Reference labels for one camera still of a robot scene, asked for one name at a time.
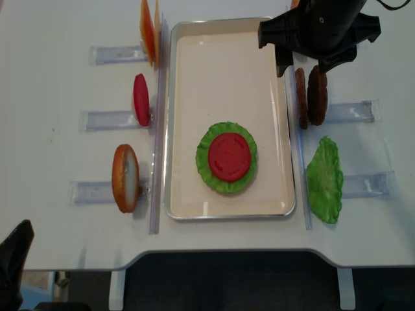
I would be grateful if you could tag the tan bun half left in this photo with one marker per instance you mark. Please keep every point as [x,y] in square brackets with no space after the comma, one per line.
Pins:
[294,4]

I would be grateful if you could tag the left clear acrylic rail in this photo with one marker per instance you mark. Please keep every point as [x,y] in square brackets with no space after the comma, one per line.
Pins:
[154,223]

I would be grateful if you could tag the clear pusher track patties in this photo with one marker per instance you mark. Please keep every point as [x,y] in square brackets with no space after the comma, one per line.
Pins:
[365,111]

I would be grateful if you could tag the white table leg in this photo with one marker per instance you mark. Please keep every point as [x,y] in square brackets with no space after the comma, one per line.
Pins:
[116,294]
[346,289]

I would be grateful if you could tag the clear acrylic rail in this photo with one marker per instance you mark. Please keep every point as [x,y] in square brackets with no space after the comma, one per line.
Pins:
[154,223]
[296,132]

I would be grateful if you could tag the orange cheese slice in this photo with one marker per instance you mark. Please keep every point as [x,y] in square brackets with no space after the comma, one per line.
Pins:
[147,31]

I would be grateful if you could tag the clear pusher track tomato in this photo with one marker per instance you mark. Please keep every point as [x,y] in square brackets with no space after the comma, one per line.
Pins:
[92,121]

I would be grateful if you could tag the white table leg right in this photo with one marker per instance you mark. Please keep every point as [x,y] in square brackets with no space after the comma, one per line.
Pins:
[346,289]

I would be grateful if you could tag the white table leg left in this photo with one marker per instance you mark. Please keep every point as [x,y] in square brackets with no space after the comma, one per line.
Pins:
[116,294]

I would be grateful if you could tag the clear pusher track cheese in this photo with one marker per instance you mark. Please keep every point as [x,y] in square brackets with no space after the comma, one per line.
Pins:
[110,55]

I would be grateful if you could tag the dark brown meat patty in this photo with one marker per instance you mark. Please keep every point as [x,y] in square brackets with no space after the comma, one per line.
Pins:
[317,96]

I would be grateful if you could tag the white rectangular metal tray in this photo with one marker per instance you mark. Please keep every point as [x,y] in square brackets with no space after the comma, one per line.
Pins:
[218,73]

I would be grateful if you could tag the clear pusher track lettuce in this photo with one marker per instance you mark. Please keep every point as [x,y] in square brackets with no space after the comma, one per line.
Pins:
[369,186]

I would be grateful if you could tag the clear pusher track left bun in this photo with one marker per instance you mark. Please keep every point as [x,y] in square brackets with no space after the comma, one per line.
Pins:
[101,193]

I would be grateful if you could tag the green lettuce leaf on tray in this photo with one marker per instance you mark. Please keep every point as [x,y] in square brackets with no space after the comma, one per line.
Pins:
[201,158]

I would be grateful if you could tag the right clear acrylic rail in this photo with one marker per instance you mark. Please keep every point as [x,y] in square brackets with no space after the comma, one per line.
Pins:
[296,132]

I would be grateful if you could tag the upright bun slice left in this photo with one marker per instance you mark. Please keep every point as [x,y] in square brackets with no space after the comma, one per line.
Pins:
[125,178]

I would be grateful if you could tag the upright red tomato slice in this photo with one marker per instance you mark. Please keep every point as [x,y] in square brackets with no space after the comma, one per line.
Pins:
[141,100]

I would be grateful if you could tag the thin brown meat patty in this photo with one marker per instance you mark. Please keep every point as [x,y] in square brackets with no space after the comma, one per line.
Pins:
[301,98]

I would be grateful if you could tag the red tomato slice on tray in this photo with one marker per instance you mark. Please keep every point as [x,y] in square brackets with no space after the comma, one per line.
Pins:
[229,157]

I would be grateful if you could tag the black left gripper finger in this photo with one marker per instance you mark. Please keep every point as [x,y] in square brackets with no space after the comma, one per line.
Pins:
[14,251]

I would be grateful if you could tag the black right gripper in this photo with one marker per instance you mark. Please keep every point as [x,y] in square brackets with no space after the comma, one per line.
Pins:
[328,31]

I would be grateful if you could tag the upright green lettuce leaf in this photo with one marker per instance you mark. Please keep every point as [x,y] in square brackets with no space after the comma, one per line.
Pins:
[325,181]

